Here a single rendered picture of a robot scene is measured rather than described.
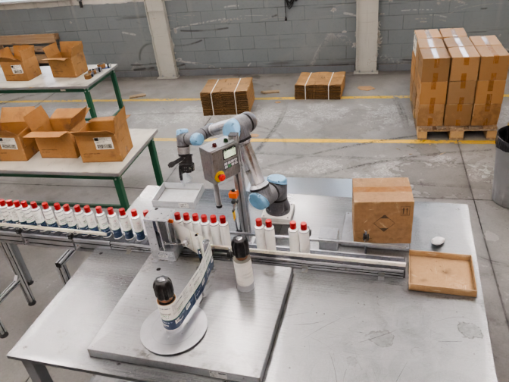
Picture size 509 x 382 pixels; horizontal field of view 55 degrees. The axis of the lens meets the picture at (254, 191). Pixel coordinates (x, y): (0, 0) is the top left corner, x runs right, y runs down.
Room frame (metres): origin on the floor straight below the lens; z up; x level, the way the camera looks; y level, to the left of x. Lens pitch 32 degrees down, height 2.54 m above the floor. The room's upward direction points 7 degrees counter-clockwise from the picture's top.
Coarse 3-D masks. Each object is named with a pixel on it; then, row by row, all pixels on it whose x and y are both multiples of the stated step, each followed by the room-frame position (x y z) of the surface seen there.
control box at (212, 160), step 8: (224, 136) 2.27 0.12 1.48; (208, 144) 2.21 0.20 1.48; (224, 144) 2.19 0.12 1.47; (232, 144) 2.20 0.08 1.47; (200, 152) 2.19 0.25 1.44; (208, 152) 2.13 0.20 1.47; (216, 152) 2.14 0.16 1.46; (208, 160) 2.13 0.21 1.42; (216, 160) 2.13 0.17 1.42; (224, 160) 2.16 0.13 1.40; (208, 168) 2.15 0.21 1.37; (216, 168) 2.13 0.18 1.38; (232, 168) 2.18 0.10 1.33; (208, 176) 2.16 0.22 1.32; (216, 176) 2.12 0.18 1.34; (232, 176) 2.18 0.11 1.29
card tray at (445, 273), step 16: (416, 256) 1.92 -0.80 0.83; (432, 256) 1.90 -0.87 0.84; (448, 256) 1.88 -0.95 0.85; (464, 256) 1.85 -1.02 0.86; (416, 272) 1.81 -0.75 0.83; (432, 272) 1.79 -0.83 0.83; (448, 272) 1.78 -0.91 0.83; (464, 272) 1.77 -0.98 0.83; (416, 288) 1.69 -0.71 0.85; (432, 288) 1.66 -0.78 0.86; (448, 288) 1.64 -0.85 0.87; (464, 288) 1.66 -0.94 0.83
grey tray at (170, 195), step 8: (168, 184) 2.70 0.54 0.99; (176, 184) 2.68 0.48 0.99; (192, 184) 2.65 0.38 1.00; (200, 184) 2.64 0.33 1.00; (160, 192) 2.63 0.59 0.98; (168, 192) 2.66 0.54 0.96; (176, 192) 2.65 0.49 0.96; (184, 192) 2.64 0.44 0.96; (192, 192) 2.62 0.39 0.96; (200, 192) 2.57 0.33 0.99; (152, 200) 2.52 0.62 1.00; (160, 200) 2.58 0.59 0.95; (168, 200) 2.57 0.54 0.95; (176, 200) 2.55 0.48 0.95; (184, 200) 2.54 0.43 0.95; (192, 200) 2.53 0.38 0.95; (192, 208) 2.45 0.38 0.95
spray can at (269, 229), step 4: (268, 220) 2.05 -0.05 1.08; (268, 224) 2.03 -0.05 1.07; (264, 228) 2.04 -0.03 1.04; (268, 228) 2.03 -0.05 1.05; (272, 228) 2.03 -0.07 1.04; (268, 232) 2.02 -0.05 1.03; (272, 232) 2.02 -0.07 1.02; (268, 236) 2.02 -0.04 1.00; (272, 236) 2.02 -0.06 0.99; (268, 240) 2.02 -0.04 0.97; (272, 240) 2.02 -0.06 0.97; (268, 244) 2.02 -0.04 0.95; (272, 244) 2.02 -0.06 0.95; (268, 248) 2.03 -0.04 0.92; (272, 248) 2.02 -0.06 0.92
